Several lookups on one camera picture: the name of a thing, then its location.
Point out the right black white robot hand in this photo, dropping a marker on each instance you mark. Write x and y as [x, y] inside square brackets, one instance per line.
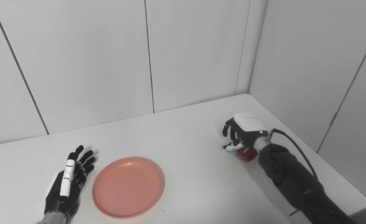
[248, 127]

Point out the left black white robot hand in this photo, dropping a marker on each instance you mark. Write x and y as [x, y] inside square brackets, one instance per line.
[64, 186]

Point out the red apple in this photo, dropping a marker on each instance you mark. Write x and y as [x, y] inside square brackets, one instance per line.
[247, 154]

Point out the pink plastic plate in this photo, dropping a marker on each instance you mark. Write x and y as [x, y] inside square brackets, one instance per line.
[127, 187]

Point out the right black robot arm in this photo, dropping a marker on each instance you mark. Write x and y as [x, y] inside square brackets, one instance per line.
[295, 180]

